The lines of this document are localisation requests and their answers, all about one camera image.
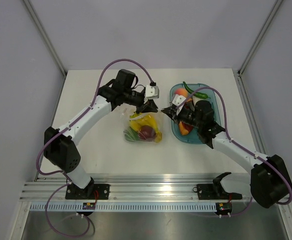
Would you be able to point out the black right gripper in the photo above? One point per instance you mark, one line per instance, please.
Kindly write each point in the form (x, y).
(174, 115)

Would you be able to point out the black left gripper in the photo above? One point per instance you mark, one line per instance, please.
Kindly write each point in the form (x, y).
(148, 106)

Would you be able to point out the yellow banana bunch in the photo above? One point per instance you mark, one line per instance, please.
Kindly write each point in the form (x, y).
(137, 120)

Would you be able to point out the clear zip top bag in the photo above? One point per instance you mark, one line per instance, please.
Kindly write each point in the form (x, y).
(127, 111)

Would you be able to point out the red apple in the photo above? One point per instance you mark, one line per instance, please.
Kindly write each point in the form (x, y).
(147, 133)

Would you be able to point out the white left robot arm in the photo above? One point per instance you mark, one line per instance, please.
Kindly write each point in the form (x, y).
(60, 145)

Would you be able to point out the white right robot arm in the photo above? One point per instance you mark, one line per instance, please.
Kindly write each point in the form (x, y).
(269, 183)

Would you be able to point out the orange peach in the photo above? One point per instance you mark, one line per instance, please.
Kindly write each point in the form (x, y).
(181, 92)

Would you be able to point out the orange carrot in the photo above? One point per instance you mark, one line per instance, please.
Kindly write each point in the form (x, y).
(184, 128)

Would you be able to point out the yellow green corn cob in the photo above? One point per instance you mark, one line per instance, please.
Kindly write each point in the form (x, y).
(195, 100)

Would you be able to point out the teal plastic tray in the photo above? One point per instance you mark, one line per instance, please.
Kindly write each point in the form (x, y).
(192, 137)

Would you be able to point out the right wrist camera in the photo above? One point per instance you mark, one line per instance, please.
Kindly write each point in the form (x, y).
(178, 100)

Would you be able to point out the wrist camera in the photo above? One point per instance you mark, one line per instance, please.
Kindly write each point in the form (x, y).
(178, 100)
(151, 92)

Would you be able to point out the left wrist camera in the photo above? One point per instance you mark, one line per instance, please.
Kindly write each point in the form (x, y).
(151, 92)

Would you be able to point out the aluminium mounting rail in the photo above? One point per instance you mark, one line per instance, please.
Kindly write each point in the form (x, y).
(126, 188)

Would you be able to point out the right aluminium frame post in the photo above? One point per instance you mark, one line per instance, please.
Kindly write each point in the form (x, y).
(260, 36)

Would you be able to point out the aluminium frame post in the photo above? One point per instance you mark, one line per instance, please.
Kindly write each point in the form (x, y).
(44, 36)
(260, 36)

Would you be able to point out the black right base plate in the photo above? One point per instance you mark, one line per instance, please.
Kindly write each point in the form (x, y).
(208, 191)

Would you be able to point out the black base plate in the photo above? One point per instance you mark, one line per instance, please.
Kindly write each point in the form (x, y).
(208, 191)
(97, 191)

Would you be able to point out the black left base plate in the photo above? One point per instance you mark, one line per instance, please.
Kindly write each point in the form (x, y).
(97, 191)

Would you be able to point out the white slotted cable duct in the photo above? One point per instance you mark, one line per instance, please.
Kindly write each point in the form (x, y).
(137, 207)

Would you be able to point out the left aluminium frame post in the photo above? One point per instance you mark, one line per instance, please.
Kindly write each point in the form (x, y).
(44, 36)

